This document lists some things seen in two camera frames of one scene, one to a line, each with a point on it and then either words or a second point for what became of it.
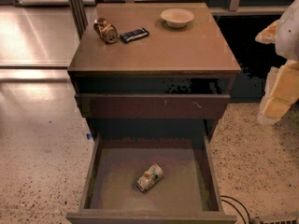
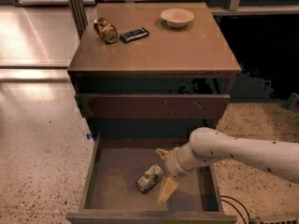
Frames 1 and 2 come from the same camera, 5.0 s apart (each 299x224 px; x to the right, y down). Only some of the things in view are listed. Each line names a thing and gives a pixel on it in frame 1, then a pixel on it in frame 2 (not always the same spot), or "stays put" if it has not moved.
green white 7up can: [152, 175] stays put
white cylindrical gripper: [289, 36] → [172, 164]
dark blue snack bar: [129, 35] stays put
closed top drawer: [153, 105] stays put
